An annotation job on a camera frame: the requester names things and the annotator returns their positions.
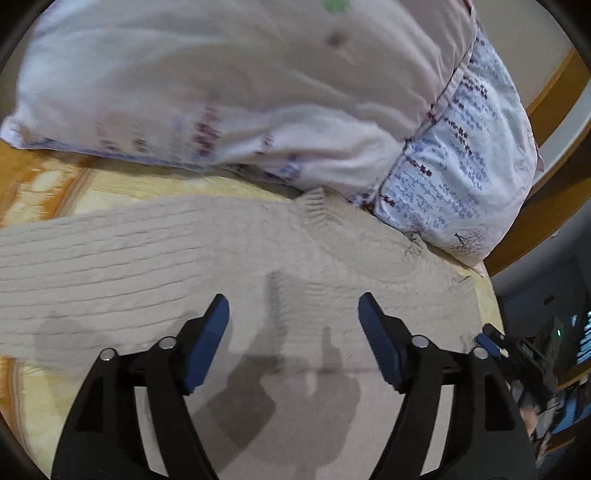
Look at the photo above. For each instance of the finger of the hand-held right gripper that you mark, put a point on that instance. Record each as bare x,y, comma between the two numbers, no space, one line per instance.
488,344

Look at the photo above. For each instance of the beige knit sweater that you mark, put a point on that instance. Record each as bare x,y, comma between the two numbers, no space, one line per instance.
138,258

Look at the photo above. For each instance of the pink printed pillow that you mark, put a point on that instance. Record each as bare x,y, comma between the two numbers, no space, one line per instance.
207,78
461,175

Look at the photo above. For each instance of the yellow patterned bedspread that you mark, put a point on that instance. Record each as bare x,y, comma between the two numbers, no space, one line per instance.
46,184

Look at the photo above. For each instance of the dark cluttered shelf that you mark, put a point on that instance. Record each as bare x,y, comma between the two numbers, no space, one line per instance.
568,337

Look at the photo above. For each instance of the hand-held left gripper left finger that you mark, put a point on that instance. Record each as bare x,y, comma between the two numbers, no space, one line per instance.
207,341

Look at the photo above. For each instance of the wooden bed frame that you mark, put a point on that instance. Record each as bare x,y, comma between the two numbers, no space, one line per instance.
549,198

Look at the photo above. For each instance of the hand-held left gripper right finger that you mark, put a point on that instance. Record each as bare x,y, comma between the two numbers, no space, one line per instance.
381,341

